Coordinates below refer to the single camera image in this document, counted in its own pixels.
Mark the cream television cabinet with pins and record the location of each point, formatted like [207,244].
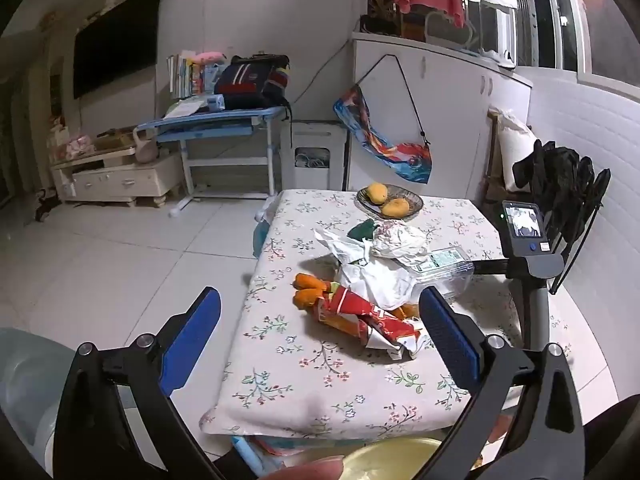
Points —
[120,177]

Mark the row of books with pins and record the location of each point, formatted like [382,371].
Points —
[181,76]

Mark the black wall television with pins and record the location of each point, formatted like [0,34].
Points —
[117,42]

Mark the window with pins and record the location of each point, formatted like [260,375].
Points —
[550,10]

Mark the pink floral bundle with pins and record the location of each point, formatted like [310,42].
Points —
[80,145]

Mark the pink vase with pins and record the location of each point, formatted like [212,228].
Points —
[146,147]

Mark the white plastic stool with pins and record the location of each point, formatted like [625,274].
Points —
[312,155]

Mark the yellow mango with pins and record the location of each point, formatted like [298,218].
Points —
[395,206]
[377,193]

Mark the orange carrot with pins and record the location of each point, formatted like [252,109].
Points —
[307,299]
[312,281]

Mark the white pillow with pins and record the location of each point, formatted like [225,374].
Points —
[517,147]

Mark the pink plush toy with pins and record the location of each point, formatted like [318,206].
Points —
[207,57]

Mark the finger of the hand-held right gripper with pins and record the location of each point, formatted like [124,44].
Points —
[490,266]

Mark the person's left hand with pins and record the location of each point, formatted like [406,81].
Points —
[305,471]

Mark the clear plastic bottle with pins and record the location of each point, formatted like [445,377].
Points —
[445,272]

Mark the blue study desk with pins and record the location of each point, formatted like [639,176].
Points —
[210,122]

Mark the colourful printed bag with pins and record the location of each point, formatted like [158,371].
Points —
[385,145]

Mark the dark striped backpack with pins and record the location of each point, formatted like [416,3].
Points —
[250,82]

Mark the red snack bag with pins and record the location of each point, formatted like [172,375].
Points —
[360,317]

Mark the white plastic bag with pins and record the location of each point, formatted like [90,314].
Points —
[380,282]
[340,245]

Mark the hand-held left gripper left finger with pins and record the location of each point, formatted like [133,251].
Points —
[195,340]

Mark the white paper sheet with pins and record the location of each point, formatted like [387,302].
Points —
[182,108]

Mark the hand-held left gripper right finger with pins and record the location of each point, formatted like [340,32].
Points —
[450,340]

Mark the dark patterned fruit plate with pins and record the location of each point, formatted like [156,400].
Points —
[412,205]

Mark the floral tablecloth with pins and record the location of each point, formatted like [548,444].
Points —
[300,360]

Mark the black jacket on chair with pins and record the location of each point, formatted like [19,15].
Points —
[565,195]

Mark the green cloth piece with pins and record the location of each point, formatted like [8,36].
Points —
[362,230]

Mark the yellow plastic bin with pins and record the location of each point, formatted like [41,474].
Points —
[390,460]

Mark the white cabinet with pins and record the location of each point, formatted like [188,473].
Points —
[450,110]

